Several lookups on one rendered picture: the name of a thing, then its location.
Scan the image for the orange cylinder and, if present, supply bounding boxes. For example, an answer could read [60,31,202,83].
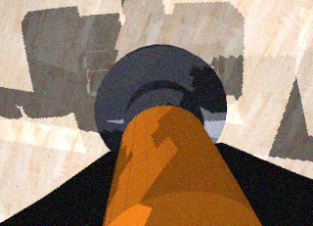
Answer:
[102,105,262,226]

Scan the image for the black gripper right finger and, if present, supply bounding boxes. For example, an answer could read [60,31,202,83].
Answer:
[214,143,313,226]

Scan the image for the grey round pedestal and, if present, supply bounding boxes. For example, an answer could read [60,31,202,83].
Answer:
[94,45,228,152]

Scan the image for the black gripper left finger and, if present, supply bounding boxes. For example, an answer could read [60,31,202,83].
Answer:
[0,151,118,226]

